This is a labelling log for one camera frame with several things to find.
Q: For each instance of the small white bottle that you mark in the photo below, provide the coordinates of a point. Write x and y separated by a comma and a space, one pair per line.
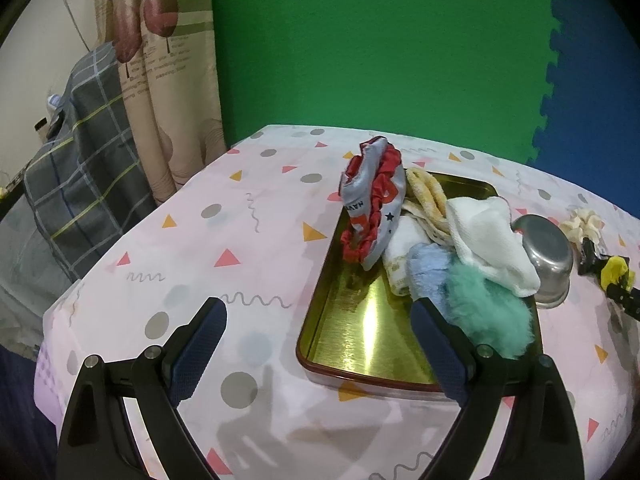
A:
52, 100

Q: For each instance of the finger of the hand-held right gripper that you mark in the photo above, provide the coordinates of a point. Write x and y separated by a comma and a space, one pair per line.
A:
627, 300

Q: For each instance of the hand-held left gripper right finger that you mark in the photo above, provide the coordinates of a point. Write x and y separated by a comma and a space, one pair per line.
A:
440, 350

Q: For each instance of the small black device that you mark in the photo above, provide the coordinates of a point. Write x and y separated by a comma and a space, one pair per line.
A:
41, 124

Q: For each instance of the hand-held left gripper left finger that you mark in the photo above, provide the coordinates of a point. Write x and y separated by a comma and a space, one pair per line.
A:
192, 355

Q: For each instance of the grey and red bib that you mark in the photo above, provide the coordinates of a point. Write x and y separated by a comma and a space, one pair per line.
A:
370, 195

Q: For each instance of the pink patterned tablecloth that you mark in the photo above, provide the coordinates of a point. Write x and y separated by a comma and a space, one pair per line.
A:
175, 240

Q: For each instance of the stainless steel bowl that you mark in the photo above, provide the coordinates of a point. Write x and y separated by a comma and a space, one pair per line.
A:
547, 255

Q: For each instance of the white towel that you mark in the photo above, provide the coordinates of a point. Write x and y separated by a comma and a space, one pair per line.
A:
405, 250

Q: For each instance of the green foam mat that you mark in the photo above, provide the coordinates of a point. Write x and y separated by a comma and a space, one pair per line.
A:
375, 45

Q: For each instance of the grey plaid blanket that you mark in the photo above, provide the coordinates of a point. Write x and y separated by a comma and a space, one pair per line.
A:
85, 175

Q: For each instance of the teal fluffy scrunchie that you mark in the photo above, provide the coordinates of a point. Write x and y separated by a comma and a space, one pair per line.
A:
485, 310

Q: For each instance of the white sock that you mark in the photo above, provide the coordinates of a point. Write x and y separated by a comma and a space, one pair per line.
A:
485, 240

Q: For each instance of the grey bed sheet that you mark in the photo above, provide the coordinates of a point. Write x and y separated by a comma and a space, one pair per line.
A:
25, 270

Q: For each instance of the gold metal tin tray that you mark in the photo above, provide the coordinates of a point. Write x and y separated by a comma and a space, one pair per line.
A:
370, 330

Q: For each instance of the yellow checked pastel towel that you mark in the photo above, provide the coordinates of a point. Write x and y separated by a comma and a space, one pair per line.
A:
425, 195

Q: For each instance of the dark blue cloth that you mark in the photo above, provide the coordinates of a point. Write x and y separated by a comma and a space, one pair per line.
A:
22, 410

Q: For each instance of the beige printed curtain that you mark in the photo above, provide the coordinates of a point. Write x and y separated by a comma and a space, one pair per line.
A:
170, 110

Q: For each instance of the blue foam mat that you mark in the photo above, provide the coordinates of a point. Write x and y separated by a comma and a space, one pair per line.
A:
600, 100

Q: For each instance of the cream scrunchie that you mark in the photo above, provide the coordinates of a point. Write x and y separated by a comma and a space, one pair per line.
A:
582, 222

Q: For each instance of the light blue fluffy cloth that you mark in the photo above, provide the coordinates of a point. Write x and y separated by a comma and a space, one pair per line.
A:
425, 270

